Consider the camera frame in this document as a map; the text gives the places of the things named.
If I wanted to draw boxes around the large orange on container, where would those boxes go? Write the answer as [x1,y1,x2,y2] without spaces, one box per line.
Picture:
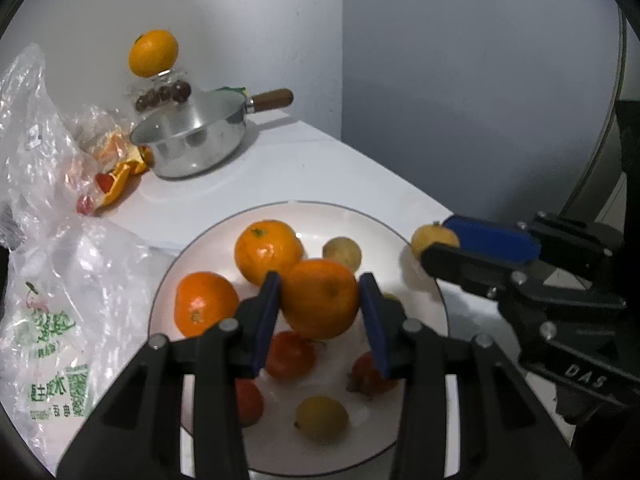
[128,29,179,78]

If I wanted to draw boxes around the clear container of dark fruits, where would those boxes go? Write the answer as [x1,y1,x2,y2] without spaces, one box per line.
[127,70,193,115]

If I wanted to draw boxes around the orange peel scraps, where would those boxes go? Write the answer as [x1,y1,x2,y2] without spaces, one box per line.
[92,128,153,208]

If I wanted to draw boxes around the printed flat plastic bag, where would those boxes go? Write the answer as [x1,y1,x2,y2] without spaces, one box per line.
[1,217,174,471]

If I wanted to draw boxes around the mandarin orange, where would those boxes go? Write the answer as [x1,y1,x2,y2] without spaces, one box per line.
[281,259,359,340]
[174,272,240,338]
[234,220,305,287]

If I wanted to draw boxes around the steel saucepan with lid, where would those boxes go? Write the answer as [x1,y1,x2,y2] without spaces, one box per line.
[130,87,294,180]

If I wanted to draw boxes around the red tomato in bag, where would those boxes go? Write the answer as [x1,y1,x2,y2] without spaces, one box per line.
[76,195,96,216]

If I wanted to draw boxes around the red cherry tomato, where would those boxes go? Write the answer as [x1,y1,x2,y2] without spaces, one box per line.
[346,351,399,399]
[235,379,265,427]
[265,330,317,382]

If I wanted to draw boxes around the crumpled clear plastic bag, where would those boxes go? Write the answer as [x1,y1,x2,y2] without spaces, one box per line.
[1,44,132,250]

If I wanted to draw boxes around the yellow-green small fruit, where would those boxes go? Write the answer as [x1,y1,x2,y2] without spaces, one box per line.
[382,292,404,309]
[322,236,362,273]
[294,396,349,443]
[410,222,460,261]

